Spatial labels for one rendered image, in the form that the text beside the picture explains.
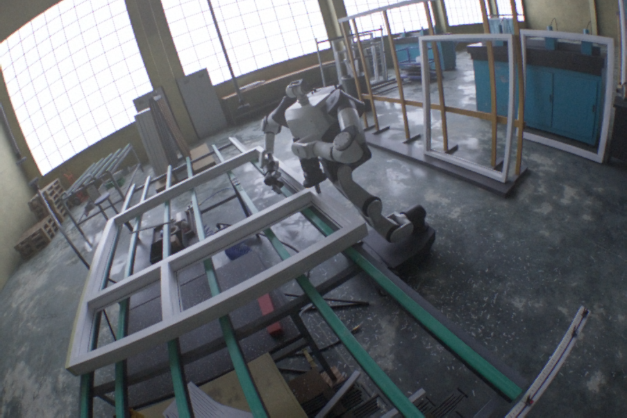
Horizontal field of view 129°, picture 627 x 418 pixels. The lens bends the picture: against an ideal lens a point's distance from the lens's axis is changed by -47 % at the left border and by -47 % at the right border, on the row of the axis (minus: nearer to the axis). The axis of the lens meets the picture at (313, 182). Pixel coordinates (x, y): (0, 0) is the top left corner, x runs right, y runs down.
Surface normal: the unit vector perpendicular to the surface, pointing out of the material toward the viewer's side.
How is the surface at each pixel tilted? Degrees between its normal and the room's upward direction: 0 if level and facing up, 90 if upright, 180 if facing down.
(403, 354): 0
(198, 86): 90
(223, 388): 0
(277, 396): 0
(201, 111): 90
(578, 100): 90
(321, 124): 88
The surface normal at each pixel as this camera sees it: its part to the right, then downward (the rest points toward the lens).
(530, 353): -0.26, -0.84
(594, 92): -0.85, 0.43
